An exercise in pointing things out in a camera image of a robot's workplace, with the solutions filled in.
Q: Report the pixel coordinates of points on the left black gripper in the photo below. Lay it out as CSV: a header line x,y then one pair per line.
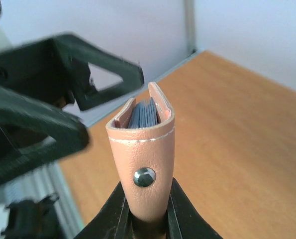
x,y
29,219

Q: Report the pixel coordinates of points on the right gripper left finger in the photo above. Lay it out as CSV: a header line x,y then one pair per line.
x,y
113,221

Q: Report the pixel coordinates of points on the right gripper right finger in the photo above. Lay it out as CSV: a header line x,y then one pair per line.
x,y
183,220

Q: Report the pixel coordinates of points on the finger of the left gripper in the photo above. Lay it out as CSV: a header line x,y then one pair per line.
x,y
65,69
33,133

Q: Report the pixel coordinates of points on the pink leather card holder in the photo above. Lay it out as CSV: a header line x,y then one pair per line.
x,y
151,147

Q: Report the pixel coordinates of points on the left aluminium corner post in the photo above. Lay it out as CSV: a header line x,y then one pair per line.
x,y
189,7

